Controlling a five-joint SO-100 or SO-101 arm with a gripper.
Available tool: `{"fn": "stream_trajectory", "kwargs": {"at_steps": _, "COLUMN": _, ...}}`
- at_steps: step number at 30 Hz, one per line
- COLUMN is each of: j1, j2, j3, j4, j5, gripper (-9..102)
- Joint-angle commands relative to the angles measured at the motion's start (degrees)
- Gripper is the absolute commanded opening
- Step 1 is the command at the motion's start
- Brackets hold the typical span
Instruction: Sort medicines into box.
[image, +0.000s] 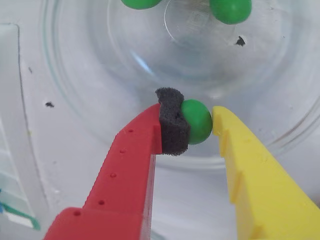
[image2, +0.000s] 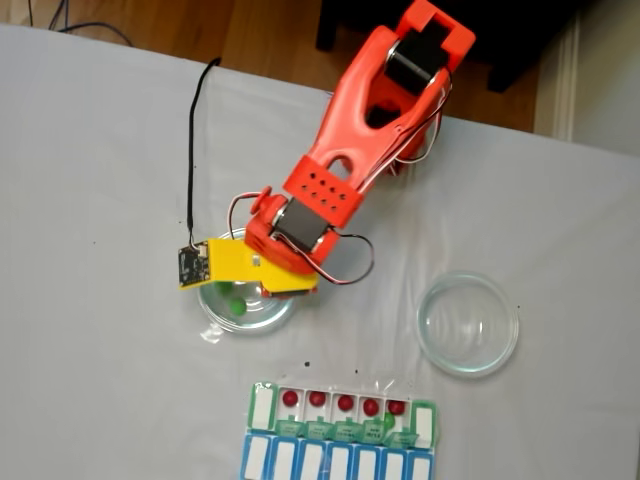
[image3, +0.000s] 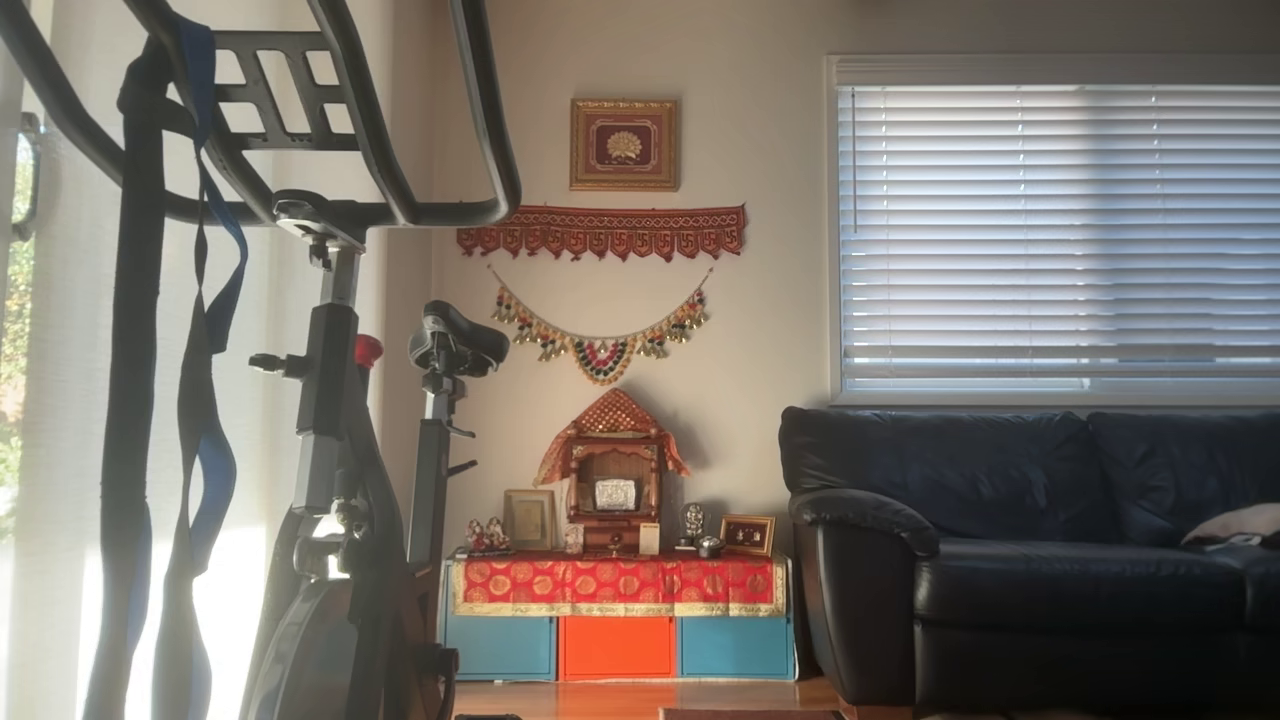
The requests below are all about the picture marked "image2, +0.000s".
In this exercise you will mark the black camera circuit board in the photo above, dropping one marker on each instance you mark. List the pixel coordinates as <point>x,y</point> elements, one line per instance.
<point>192,265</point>

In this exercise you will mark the dark wooden furniture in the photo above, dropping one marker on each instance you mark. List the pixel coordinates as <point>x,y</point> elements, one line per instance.
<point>525,30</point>

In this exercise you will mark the clear glass bowl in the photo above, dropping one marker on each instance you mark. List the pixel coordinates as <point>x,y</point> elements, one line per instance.
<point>467,325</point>
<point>260,320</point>

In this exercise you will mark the green weekly pill organizer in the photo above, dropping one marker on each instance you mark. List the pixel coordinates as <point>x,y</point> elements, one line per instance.
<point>260,407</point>

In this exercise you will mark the white door trim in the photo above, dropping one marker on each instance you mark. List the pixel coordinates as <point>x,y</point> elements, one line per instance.
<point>567,80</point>

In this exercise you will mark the blue weekly pill organizer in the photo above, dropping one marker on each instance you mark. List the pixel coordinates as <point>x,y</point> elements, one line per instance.
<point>247,457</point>

